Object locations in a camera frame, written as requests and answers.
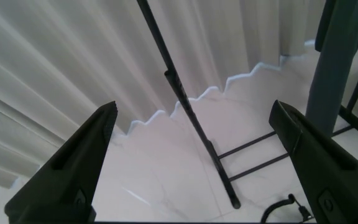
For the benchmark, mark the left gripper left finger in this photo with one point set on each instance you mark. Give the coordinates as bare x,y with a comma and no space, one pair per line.
70,168

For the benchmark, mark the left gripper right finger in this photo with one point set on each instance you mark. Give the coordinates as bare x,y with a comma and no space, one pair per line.
328,168

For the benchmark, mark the dark grey t-shirt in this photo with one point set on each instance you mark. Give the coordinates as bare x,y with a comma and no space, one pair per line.
331,77

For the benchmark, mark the black clothes rack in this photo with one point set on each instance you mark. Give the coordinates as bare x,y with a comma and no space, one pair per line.
182,96

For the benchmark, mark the white curtain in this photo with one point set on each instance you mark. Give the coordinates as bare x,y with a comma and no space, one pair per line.
73,62

